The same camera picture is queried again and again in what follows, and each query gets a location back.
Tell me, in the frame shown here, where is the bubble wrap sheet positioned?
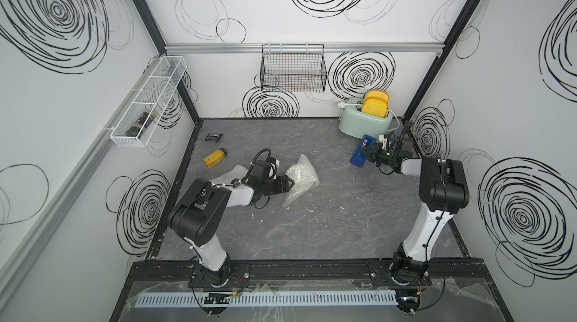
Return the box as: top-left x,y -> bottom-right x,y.
282,154 -> 320,208
211,165 -> 248,185

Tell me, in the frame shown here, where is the black front mounting rail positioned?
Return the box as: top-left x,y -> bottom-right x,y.
128,258 -> 488,281

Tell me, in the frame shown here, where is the black wire wall basket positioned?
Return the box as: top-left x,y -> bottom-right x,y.
259,44 -> 328,93

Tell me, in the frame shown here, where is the dark bottle in shelf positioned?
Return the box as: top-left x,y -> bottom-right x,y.
125,110 -> 156,138

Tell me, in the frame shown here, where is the white slotted cable duct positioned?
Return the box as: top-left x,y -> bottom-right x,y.
135,290 -> 398,308

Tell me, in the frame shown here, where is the white wire wall shelf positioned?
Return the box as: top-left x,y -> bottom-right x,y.
111,56 -> 186,148

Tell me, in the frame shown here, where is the small black clip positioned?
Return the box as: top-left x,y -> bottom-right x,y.
205,133 -> 223,143

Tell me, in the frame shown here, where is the front yellow sponge toast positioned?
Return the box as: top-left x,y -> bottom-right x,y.
362,97 -> 389,118

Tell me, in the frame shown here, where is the yellow sponge toast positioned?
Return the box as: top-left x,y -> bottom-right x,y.
365,90 -> 389,104
362,97 -> 389,118

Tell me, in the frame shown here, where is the mint green toaster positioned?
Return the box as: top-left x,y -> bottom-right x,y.
339,98 -> 394,139

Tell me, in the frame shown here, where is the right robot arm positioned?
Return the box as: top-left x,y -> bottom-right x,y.
359,140 -> 470,285

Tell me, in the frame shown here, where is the rear yellow sponge toast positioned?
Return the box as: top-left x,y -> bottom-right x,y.
365,90 -> 389,104

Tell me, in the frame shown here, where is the blue tape dispenser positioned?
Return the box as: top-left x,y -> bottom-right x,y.
350,135 -> 376,167

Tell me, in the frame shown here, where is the yellow bottle black cap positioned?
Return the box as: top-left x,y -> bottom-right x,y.
203,148 -> 228,169

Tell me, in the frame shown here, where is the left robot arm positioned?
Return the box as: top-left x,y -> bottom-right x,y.
168,161 -> 296,287

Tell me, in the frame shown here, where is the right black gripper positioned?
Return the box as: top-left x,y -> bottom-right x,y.
358,142 -> 397,167

